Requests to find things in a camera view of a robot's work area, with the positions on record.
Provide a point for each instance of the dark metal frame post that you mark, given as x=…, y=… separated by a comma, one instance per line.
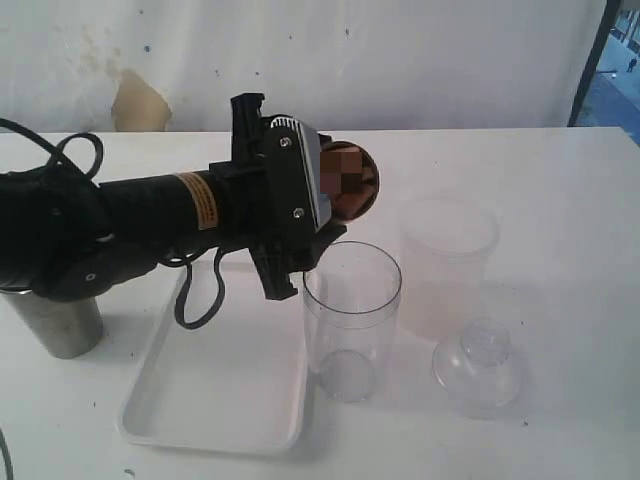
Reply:
x=606, y=23

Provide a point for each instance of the stainless steel cup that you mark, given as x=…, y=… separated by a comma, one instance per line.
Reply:
x=66, y=330

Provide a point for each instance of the clear plastic shaker lid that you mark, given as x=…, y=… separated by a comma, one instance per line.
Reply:
x=479, y=368

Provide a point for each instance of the clear plastic shaker body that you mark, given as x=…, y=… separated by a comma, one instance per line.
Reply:
x=351, y=299

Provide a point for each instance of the white rectangular plastic tray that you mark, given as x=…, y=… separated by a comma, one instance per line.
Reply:
x=235, y=386

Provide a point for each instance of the translucent white plastic cup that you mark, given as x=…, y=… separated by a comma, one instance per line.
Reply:
x=446, y=243

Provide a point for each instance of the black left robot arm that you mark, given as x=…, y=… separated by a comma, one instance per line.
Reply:
x=65, y=237

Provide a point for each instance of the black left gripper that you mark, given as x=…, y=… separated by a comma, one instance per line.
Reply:
x=247, y=214

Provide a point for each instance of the brown wooden cup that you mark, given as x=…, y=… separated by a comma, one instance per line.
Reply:
x=349, y=177

